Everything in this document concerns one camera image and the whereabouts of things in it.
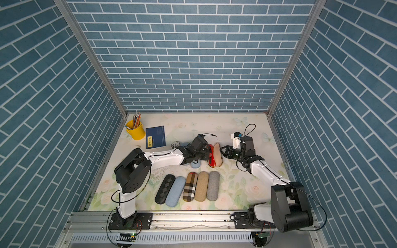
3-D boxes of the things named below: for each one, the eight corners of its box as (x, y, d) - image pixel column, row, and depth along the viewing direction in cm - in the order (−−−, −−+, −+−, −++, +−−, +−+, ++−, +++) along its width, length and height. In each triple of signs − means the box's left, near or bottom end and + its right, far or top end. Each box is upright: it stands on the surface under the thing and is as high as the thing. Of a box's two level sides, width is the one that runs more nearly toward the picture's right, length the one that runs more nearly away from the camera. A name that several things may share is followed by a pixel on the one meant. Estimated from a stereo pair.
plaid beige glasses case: (181, 200, 81) (180, 198, 79) (188, 173, 91) (188, 171, 89) (192, 202, 81) (192, 201, 78) (198, 175, 91) (198, 172, 88)
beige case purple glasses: (194, 200, 81) (193, 199, 79) (199, 172, 91) (198, 170, 89) (205, 202, 81) (206, 200, 78) (209, 174, 91) (209, 172, 88)
